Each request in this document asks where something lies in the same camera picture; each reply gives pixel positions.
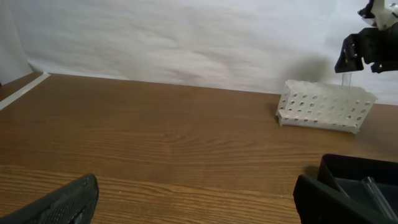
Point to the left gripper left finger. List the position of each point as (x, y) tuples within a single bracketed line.
[(68, 202)]

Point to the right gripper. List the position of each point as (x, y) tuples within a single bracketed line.
[(381, 46)]

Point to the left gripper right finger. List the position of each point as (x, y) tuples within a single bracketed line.
[(323, 205)]

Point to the black tray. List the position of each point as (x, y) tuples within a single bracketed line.
[(357, 165)]

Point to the white test tube rack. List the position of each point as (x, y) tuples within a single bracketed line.
[(323, 109)]

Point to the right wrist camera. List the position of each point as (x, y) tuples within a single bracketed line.
[(384, 15)]

